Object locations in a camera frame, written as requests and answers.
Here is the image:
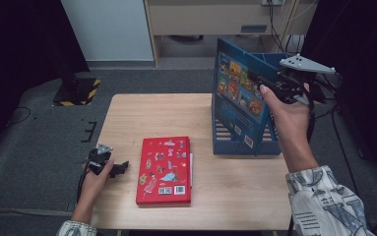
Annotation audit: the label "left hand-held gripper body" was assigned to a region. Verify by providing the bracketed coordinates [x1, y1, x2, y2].
[87, 142, 115, 175]

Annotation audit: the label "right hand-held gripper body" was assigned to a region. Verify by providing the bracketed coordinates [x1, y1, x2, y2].
[269, 53, 337, 106]

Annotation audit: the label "blue picture book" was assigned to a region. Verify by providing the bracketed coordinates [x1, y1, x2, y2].
[212, 36, 280, 155]

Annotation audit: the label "red picture book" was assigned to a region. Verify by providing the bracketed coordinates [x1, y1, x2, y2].
[135, 136, 193, 207]

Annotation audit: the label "blue plastic file rack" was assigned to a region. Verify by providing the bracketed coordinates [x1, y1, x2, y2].
[212, 51, 288, 156]

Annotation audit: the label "person's left hand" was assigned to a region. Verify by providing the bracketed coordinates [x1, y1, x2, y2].
[77, 158, 116, 207]

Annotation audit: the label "person's right hand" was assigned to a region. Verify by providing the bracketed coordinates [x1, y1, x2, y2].
[259, 83, 312, 149]

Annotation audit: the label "black floor tape marks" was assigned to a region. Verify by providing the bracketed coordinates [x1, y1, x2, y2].
[80, 120, 98, 144]

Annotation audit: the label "black curtain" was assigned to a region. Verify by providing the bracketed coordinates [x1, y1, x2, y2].
[0, 0, 91, 165]
[295, 0, 377, 180]

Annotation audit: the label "beige wooden desk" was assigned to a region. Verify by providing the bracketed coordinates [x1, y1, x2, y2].
[143, 0, 318, 69]

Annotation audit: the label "dark flat object under desk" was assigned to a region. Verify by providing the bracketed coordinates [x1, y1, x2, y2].
[168, 34, 205, 43]

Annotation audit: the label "white cabinet panel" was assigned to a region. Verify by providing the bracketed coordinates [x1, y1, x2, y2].
[60, 0, 155, 63]

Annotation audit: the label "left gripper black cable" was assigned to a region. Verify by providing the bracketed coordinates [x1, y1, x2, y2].
[76, 170, 90, 205]

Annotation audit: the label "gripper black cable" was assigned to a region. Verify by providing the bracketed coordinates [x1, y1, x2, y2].
[302, 94, 317, 144]
[76, 170, 90, 205]

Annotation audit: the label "short black floor cable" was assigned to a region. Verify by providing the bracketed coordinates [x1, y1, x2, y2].
[313, 107, 335, 120]

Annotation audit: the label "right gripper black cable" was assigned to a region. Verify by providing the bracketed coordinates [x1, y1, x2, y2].
[302, 94, 317, 144]

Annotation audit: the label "hanging cable bundle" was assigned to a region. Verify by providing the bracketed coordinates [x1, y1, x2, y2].
[267, 0, 308, 55]

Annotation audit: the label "black floor cable loop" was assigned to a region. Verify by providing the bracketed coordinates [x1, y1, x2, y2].
[8, 105, 32, 126]

